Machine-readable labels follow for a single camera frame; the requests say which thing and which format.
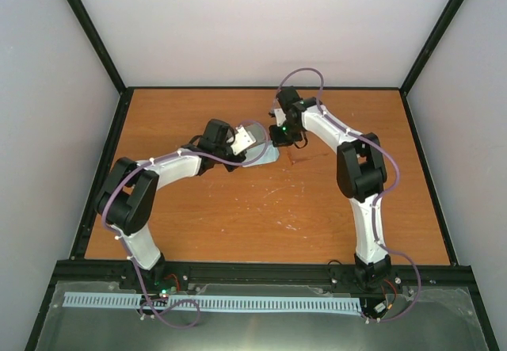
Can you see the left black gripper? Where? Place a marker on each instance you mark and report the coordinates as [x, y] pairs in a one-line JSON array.
[[230, 166]]

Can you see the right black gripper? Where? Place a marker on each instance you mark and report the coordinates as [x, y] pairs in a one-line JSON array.
[[277, 142]]

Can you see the pink glasses case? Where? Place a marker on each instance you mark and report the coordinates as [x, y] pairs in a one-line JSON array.
[[257, 131]]

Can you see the light blue cleaning cloth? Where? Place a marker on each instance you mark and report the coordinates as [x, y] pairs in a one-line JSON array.
[[261, 154]]

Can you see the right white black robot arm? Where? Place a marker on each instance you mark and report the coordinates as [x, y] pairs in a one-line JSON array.
[[361, 174]]

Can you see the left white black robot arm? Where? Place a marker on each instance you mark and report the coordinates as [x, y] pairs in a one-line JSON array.
[[126, 199]]

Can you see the brown transparent sunglasses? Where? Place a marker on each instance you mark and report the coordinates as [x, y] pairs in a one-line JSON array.
[[297, 156]]

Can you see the clear plastic sheet cover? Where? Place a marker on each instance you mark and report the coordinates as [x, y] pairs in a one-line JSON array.
[[437, 319]]

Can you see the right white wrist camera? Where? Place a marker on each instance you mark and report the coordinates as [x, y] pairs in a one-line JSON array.
[[280, 117]]

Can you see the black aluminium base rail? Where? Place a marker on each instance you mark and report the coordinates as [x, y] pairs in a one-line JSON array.
[[332, 275]]

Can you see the light blue slotted cable duct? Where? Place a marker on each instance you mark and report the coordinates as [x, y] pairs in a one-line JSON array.
[[224, 304]]

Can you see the left black frame post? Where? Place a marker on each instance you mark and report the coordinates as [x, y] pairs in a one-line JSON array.
[[88, 27]]

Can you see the black frame post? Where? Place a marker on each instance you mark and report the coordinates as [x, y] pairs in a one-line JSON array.
[[88, 27], [439, 29]]

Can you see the right black frame post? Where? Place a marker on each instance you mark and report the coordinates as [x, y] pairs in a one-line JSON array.
[[439, 29]]

